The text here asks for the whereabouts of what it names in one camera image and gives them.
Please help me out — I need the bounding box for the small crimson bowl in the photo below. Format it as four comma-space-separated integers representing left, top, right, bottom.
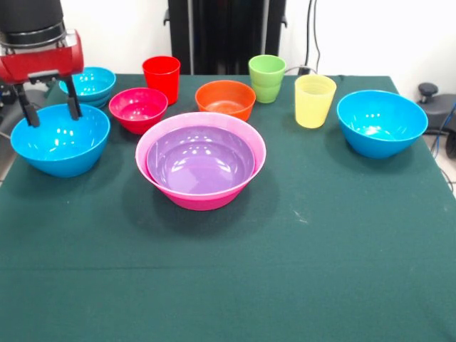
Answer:
108, 87, 169, 135

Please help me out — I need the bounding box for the medium blue bowl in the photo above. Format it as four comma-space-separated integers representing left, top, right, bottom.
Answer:
9, 103, 111, 179
336, 90, 429, 160

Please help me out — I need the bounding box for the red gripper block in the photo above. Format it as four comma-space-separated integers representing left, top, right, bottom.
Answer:
0, 30, 85, 128

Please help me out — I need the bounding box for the purple shallow bowl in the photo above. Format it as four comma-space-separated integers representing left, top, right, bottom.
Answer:
146, 125, 257, 195

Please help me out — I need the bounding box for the dark green tablecloth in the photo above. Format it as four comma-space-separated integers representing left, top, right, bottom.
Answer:
0, 73, 456, 342

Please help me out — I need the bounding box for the small blue bowl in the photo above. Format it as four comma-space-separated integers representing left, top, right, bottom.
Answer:
76, 93, 112, 109
58, 66, 117, 103

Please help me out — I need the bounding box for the small orange bowl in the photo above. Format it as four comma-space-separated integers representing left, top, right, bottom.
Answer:
195, 80, 257, 122

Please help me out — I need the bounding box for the large pink bowl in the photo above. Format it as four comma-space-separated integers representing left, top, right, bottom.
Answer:
135, 111, 267, 212

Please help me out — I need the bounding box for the red cup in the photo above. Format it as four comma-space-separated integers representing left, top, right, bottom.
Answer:
142, 55, 182, 106

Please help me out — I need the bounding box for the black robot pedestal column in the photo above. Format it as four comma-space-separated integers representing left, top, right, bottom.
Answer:
163, 0, 288, 76

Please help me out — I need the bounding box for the yellow cup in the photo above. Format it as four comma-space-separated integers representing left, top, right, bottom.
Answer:
294, 73, 338, 130

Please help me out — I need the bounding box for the green cup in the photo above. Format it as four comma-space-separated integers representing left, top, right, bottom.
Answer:
248, 54, 287, 105

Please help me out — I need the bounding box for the black wall cable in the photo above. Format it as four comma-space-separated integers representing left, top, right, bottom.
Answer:
297, 0, 322, 76

